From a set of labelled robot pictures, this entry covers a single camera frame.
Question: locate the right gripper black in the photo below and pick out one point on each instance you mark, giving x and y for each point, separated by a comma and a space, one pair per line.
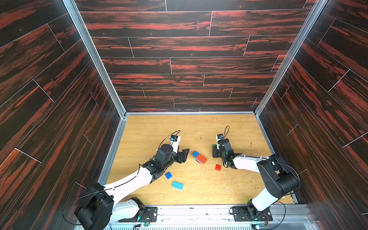
220, 150

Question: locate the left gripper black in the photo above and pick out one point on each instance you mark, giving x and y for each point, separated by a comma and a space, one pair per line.
180, 156

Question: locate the small red lego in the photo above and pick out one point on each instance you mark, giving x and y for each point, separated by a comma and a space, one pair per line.
218, 167

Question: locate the red long lego brick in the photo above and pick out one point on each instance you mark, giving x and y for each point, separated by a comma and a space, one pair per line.
201, 158

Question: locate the light blue lego front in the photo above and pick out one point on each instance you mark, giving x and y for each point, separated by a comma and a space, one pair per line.
177, 185

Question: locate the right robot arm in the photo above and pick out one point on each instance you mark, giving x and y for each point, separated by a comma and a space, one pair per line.
278, 177

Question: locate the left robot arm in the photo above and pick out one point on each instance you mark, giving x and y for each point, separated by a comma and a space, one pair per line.
102, 204

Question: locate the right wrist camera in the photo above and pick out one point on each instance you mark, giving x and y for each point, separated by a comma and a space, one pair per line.
219, 139

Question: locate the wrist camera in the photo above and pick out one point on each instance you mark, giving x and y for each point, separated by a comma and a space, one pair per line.
174, 142
219, 139

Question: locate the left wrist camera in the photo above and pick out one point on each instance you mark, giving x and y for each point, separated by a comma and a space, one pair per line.
174, 142

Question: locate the aluminium front rail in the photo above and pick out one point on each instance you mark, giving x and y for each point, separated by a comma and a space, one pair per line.
217, 217

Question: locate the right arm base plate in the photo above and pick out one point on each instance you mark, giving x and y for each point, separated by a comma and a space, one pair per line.
245, 213

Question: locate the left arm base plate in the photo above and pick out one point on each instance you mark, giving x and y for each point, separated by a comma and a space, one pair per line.
146, 214

